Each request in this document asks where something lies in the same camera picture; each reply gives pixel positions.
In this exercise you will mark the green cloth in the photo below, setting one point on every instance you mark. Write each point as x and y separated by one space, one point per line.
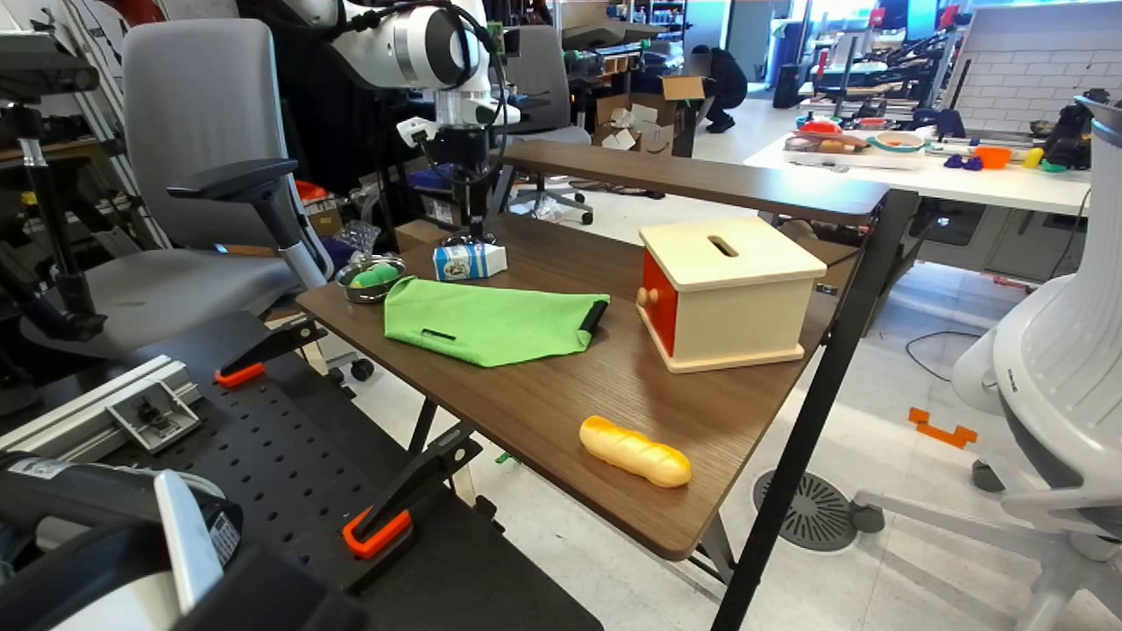
488 327

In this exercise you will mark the orange bracket on floor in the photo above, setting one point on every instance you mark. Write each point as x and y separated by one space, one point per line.
955 436

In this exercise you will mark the grey office chair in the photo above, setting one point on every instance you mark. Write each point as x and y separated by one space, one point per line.
209 145

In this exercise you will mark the green toy on table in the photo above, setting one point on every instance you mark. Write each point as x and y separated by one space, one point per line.
369 284

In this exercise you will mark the cardboard box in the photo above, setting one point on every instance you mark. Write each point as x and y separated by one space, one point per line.
637 125

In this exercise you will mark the yellow bread roll toy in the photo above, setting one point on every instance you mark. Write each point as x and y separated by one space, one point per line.
637 454

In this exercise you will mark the black perforated breadboard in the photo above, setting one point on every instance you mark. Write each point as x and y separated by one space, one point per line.
297 469

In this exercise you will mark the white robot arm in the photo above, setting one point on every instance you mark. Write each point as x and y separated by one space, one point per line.
456 61

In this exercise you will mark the left aluminium extrusion rail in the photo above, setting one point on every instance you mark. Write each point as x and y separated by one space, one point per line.
148 406

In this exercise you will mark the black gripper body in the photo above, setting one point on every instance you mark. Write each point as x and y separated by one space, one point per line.
461 167

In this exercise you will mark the white office chair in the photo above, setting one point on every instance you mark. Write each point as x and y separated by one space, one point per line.
1054 368

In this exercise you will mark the wooden box with slot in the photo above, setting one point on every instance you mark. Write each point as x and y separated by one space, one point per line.
723 292

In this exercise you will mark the person in black clothes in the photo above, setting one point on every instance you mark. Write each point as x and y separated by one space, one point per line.
723 86

